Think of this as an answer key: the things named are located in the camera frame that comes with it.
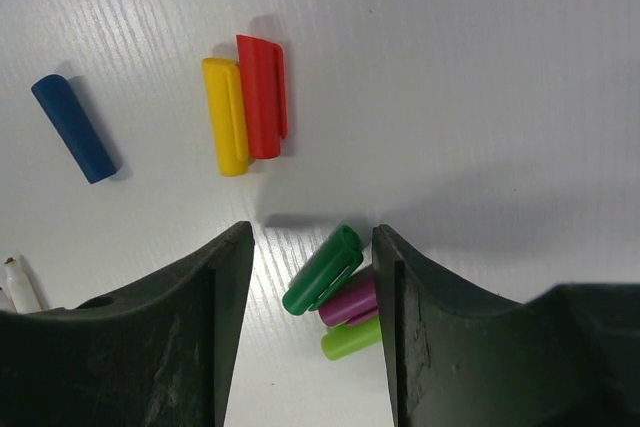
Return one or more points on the blue pen cap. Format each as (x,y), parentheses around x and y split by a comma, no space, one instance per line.
(58,101)

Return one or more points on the light green pen cap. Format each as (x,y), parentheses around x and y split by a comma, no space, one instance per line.
(344,340)

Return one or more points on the dark green pen cap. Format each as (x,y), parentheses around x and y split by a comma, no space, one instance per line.
(324,272)

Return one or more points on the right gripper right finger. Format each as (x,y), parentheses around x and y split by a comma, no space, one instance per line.
(459,355)

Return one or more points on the magenta pen cap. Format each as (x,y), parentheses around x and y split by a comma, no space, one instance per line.
(353,303)

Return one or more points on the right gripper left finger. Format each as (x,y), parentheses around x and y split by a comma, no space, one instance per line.
(157,352)

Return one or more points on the red pen cap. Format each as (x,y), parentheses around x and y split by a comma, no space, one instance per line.
(262,70)

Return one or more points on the red end white pen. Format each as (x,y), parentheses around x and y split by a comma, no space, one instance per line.
(18,283)

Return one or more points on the yellow pen cap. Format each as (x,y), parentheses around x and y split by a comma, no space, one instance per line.
(226,108)

